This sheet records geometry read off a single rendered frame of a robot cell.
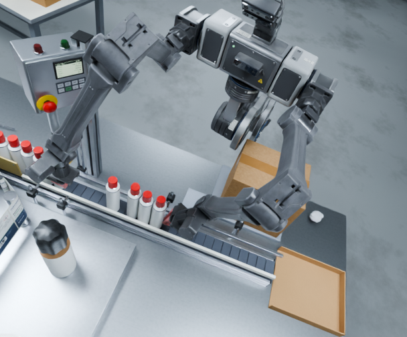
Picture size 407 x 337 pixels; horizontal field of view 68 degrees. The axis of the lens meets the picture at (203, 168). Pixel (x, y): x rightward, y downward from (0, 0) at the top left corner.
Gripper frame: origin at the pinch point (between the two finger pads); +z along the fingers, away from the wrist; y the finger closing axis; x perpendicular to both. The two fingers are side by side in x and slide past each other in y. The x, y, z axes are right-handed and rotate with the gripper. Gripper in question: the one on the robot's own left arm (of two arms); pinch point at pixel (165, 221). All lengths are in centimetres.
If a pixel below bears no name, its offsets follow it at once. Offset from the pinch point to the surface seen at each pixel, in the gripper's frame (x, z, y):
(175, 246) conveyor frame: 9.7, 0.6, 5.4
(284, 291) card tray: 50, -26, 5
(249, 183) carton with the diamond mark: 8.6, -30.1, -18.0
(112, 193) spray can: -22.8, 5.3, 2.2
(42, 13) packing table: -98, 93, -122
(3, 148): -57, 32, 1
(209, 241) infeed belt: 18.8, -7.5, -1.6
